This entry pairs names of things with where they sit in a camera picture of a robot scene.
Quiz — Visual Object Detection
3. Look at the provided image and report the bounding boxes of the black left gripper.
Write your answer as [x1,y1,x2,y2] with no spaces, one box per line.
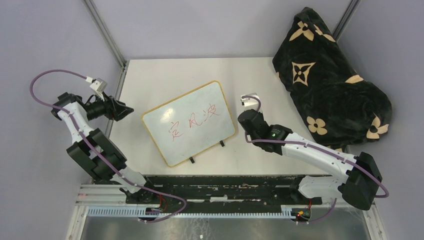
[86,91,134,122]

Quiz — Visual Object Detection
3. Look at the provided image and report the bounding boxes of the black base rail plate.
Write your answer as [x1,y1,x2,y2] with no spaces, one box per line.
[120,175,323,214]

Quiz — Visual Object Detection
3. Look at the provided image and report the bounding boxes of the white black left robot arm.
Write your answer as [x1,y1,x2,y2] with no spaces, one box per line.
[51,92,158,204]

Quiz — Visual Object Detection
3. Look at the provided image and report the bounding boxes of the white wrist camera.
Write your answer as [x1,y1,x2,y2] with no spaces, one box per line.
[240,93,262,112]
[89,78,108,94]

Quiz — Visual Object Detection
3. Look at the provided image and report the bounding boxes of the aluminium frame rails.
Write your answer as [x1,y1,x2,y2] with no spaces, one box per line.
[65,0,387,240]

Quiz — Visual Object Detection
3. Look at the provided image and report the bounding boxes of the black floral plush blanket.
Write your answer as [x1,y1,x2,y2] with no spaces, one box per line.
[272,7,392,150]

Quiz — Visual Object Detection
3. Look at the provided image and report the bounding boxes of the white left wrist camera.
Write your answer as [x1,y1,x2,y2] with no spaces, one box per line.
[89,78,108,94]

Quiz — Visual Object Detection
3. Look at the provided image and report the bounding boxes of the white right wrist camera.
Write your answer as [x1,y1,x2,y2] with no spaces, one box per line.
[240,93,262,112]

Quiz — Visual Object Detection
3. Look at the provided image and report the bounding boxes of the white toothed cable duct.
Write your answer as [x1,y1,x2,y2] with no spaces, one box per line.
[87,206,296,220]

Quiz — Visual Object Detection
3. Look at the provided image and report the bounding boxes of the yellow framed whiteboard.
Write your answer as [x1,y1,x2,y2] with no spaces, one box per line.
[141,80,237,168]

